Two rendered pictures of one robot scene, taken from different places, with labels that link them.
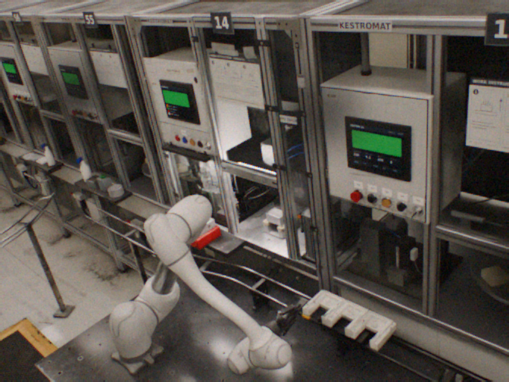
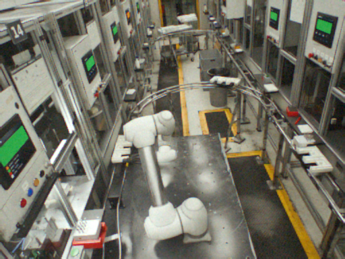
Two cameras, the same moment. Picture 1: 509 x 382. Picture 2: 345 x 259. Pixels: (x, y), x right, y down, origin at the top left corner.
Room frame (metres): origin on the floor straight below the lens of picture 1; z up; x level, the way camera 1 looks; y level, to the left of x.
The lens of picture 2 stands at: (2.53, 1.35, 2.17)
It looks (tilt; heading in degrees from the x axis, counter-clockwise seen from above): 32 degrees down; 226
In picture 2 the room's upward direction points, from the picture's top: 8 degrees counter-clockwise
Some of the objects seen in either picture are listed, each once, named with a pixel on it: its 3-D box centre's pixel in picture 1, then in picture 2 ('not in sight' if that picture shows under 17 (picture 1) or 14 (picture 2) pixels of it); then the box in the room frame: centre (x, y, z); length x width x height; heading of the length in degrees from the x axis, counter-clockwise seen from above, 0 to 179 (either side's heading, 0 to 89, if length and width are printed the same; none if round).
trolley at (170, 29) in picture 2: not in sight; (176, 43); (-2.52, -3.23, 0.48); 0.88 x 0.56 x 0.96; 150
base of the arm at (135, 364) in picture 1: (138, 352); (195, 225); (1.73, 0.64, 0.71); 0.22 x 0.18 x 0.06; 42
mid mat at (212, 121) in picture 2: not in sight; (217, 124); (-0.35, -0.54, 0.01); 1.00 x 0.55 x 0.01; 42
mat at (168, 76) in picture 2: not in sight; (170, 74); (-1.67, -2.76, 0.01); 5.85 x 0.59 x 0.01; 42
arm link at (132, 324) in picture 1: (130, 325); (193, 214); (1.76, 0.65, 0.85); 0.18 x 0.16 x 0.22; 147
